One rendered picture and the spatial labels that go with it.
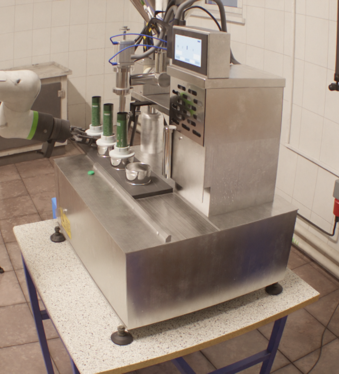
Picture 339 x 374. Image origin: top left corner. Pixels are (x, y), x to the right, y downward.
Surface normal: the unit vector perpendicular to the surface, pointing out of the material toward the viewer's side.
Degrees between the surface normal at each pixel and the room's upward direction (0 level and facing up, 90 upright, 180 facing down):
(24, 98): 117
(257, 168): 90
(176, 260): 90
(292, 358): 0
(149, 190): 0
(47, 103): 90
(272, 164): 90
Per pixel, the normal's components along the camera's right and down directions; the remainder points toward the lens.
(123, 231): 0.03, -0.91
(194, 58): -0.90, 0.17
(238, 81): 0.44, 0.39
